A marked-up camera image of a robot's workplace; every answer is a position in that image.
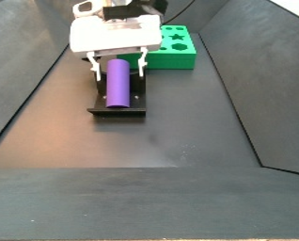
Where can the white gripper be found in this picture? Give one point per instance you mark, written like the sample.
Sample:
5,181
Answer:
97,37

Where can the purple cylinder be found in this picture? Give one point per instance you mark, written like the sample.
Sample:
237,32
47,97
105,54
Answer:
118,83

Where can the green shape sorter block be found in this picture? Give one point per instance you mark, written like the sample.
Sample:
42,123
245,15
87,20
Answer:
177,54

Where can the black curved cradle stand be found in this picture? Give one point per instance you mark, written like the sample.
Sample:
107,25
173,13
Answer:
137,108

